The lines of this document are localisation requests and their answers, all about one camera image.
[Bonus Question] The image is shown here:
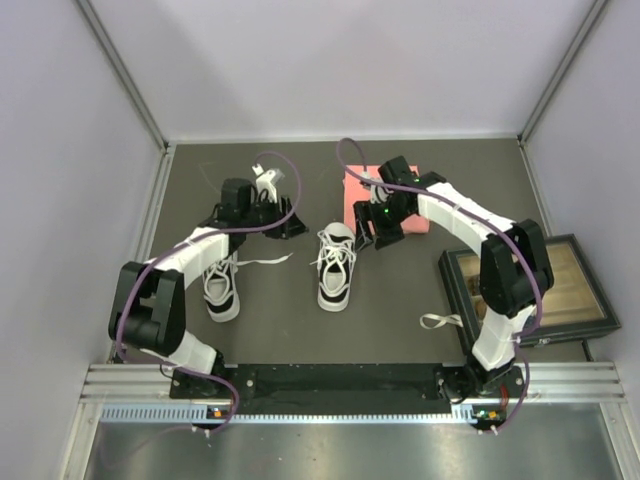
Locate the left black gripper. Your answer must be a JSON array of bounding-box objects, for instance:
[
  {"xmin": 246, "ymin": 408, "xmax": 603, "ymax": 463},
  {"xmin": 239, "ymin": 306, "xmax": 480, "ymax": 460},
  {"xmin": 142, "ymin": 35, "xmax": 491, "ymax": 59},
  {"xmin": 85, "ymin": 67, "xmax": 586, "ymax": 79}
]
[{"xmin": 241, "ymin": 194, "xmax": 309, "ymax": 240}]

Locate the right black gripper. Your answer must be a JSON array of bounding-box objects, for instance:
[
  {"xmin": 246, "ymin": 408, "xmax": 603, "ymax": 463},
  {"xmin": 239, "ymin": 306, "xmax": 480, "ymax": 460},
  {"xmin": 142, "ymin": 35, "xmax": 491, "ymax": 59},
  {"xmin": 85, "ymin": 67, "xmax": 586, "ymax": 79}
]
[{"xmin": 354, "ymin": 198, "xmax": 414, "ymax": 253}]

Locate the black white sneaker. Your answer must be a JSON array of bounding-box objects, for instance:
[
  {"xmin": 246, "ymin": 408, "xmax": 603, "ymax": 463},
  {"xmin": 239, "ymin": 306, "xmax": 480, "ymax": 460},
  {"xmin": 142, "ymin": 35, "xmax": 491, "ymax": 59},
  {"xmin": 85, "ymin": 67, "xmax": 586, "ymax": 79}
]
[
  {"xmin": 312, "ymin": 222, "xmax": 357, "ymax": 313},
  {"xmin": 202, "ymin": 252, "xmax": 292, "ymax": 323}
]

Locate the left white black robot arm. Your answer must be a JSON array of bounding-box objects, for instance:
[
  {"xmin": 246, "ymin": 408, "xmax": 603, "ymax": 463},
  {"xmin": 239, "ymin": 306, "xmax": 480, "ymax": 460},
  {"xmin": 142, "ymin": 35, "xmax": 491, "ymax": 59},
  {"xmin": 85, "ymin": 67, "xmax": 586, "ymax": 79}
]
[{"xmin": 108, "ymin": 169, "xmax": 306, "ymax": 397}]

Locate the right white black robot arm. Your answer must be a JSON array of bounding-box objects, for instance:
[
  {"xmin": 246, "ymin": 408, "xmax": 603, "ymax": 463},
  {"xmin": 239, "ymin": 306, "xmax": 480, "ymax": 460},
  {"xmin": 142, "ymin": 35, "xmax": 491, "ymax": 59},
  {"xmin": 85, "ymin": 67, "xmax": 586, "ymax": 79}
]
[{"xmin": 354, "ymin": 157, "xmax": 554, "ymax": 396}]

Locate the pink folded cloth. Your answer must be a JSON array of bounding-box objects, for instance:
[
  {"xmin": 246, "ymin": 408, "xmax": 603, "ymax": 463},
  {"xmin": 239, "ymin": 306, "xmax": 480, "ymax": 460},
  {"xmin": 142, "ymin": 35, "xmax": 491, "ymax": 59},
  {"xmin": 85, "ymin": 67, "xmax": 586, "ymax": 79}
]
[{"xmin": 343, "ymin": 164, "xmax": 430, "ymax": 234}]

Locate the loose white shoelace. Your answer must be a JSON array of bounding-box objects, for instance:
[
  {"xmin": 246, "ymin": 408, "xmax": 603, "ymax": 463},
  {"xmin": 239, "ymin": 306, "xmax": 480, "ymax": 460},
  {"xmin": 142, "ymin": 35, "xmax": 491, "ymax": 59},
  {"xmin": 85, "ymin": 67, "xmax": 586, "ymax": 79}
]
[{"xmin": 419, "ymin": 313, "xmax": 463, "ymax": 330}]

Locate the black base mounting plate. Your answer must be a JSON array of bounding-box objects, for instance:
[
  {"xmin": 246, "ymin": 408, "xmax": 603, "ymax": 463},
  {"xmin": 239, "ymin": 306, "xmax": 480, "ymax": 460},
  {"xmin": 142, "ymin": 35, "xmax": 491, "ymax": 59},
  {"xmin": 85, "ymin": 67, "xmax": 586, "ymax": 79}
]
[{"xmin": 169, "ymin": 363, "xmax": 530, "ymax": 415}]

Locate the black glass-lid display box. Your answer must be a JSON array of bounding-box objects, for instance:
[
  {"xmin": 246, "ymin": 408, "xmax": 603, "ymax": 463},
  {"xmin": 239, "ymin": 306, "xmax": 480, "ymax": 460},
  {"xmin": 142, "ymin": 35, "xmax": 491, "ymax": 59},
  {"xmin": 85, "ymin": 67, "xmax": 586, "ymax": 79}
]
[{"xmin": 438, "ymin": 234, "xmax": 620, "ymax": 353}]

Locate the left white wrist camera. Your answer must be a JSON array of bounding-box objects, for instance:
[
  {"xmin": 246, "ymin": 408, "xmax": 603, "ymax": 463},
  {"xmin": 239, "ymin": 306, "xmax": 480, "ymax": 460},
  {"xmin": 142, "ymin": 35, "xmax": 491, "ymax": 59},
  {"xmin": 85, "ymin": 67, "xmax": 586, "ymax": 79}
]
[{"xmin": 252, "ymin": 163, "xmax": 284, "ymax": 203}]

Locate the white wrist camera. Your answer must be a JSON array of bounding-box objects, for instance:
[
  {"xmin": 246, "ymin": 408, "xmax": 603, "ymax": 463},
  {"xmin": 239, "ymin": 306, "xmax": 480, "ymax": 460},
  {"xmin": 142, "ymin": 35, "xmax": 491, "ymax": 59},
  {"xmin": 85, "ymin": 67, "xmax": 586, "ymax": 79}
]
[
  {"xmin": 252, "ymin": 163, "xmax": 284, "ymax": 203},
  {"xmin": 360, "ymin": 170, "xmax": 391, "ymax": 204}
]

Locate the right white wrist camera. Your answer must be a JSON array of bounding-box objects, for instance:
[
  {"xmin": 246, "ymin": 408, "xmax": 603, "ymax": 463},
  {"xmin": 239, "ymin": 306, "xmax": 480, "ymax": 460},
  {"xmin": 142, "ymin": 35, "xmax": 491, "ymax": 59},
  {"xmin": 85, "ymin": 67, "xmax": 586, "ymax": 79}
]
[{"xmin": 360, "ymin": 170, "xmax": 391, "ymax": 204}]

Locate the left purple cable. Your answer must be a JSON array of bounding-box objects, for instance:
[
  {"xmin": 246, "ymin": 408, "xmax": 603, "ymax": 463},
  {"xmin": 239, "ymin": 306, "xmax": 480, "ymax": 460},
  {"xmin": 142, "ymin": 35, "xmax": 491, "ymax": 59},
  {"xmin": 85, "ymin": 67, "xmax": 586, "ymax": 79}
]
[{"xmin": 114, "ymin": 150, "xmax": 302, "ymax": 441}]

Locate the purple cable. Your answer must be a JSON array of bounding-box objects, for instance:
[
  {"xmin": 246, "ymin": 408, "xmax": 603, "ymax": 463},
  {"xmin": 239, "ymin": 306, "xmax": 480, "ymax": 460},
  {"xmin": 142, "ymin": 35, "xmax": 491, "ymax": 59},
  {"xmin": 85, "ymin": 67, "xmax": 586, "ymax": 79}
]
[
  {"xmin": 114, "ymin": 150, "xmax": 302, "ymax": 441},
  {"xmin": 337, "ymin": 138, "xmax": 544, "ymax": 436}
]

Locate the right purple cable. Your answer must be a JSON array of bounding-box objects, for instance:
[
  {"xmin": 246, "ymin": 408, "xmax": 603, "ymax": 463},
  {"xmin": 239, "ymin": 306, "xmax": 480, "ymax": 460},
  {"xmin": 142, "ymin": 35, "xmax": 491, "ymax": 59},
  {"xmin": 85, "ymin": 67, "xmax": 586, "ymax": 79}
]
[{"xmin": 337, "ymin": 138, "xmax": 544, "ymax": 436}]

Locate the grey slotted cable duct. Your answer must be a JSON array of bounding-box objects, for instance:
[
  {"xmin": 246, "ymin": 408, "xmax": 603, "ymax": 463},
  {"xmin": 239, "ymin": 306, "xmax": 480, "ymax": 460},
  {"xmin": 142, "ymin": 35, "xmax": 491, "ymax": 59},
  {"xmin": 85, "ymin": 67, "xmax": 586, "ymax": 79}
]
[{"xmin": 99, "ymin": 403, "xmax": 506, "ymax": 425}]

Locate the aluminium extrusion rail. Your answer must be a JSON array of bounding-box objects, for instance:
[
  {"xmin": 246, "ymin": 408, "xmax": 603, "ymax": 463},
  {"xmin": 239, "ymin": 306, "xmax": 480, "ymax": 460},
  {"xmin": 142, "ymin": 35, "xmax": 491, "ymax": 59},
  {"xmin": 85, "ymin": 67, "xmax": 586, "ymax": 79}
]
[{"xmin": 80, "ymin": 362, "xmax": 626, "ymax": 403}]

